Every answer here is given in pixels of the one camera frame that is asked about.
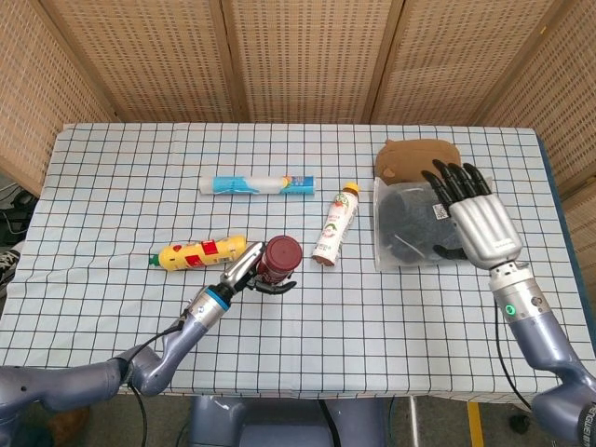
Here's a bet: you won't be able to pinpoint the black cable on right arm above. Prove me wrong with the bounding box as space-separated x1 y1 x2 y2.
494 297 535 412

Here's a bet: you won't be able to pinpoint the plastic wrap roll, blue label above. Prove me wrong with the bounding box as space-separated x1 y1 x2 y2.
199 173 318 197

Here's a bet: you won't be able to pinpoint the brown plush toy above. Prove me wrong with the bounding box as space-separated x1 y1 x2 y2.
375 138 461 184

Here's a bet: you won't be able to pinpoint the white black-grid tablecloth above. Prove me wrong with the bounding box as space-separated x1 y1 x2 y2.
0 121 596 402

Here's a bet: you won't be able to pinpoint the woven bamboo folding screen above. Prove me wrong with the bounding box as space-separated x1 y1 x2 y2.
0 0 596 280

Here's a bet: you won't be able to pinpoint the dark red jar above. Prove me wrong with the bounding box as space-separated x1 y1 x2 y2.
255 235 305 287

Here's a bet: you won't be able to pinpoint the white drink bottle, yellow cap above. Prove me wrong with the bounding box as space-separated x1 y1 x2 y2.
311 182 363 268

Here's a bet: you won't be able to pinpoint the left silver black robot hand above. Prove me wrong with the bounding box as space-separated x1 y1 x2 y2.
218 240 298 296

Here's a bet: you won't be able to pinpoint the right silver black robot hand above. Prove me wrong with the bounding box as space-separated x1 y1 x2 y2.
421 158 525 270

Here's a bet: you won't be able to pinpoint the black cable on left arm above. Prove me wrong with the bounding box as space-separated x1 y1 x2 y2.
121 310 193 447

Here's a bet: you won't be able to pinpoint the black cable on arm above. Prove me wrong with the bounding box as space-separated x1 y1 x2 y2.
494 297 535 412
121 310 193 447

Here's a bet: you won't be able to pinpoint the yellow floor tape strip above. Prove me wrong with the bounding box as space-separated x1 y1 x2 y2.
467 401 486 447

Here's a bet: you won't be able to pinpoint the clear zip bag, dark contents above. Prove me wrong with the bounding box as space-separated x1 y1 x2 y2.
373 176 472 272

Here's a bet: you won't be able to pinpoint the black and white sneaker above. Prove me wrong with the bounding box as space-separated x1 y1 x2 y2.
0 248 22 286

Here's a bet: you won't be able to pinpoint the yellow bottle with green cap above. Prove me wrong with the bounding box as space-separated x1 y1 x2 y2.
148 234 249 273

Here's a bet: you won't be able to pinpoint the grey-blue robot torso base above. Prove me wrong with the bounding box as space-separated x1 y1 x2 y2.
187 395 388 447

